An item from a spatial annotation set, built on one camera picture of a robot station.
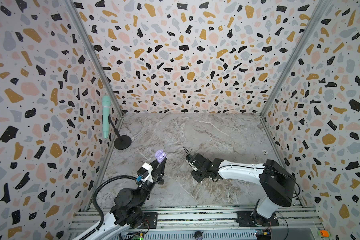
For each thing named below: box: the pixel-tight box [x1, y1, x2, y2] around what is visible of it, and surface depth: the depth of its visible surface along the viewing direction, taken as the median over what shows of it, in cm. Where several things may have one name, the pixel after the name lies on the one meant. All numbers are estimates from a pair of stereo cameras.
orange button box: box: [317, 230, 331, 237], surface depth 72 cm
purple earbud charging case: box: [155, 149, 167, 164], surface depth 62 cm
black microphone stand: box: [108, 114, 132, 150], surface depth 105 cm
